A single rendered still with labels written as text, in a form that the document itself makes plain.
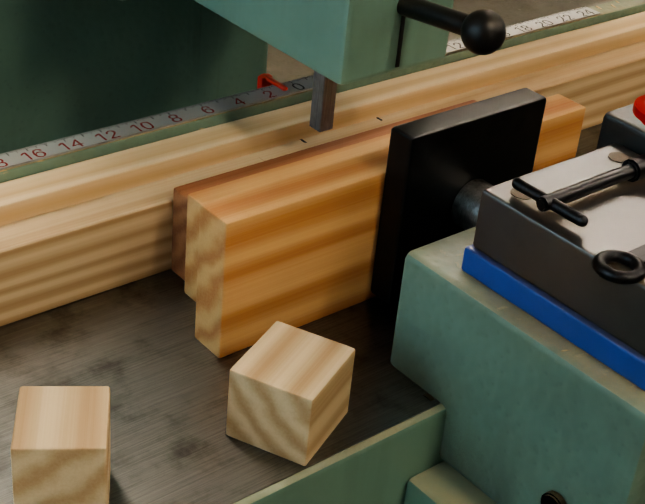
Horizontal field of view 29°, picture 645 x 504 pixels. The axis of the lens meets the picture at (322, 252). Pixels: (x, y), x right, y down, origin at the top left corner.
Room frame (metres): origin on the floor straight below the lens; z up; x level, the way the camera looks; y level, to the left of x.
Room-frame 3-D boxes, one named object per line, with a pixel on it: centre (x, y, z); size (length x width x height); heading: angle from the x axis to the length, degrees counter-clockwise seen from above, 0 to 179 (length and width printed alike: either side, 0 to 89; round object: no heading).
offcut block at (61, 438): (0.35, 0.09, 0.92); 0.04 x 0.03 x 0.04; 9
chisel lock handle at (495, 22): (0.54, -0.04, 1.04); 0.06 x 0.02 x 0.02; 42
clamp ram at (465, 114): (0.51, -0.08, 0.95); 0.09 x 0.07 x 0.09; 132
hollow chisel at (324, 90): (0.59, 0.01, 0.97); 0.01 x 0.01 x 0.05; 42
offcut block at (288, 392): (0.41, 0.01, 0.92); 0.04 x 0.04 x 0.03; 67
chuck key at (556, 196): (0.45, -0.11, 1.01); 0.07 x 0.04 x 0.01; 132
